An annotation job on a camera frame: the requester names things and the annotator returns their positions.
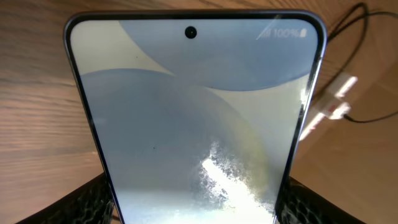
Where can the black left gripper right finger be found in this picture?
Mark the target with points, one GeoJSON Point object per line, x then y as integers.
{"type": "Point", "coordinates": [297, 204]}

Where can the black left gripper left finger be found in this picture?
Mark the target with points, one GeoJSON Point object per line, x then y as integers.
{"type": "Point", "coordinates": [92, 203]}

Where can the blue Galaxy smartphone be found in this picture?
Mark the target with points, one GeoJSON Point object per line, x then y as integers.
{"type": "Point", "coordinates": [196, 114]}

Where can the white power strip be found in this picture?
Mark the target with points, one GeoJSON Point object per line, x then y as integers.
{"type": "Point", "coordinates": [330, 104]}

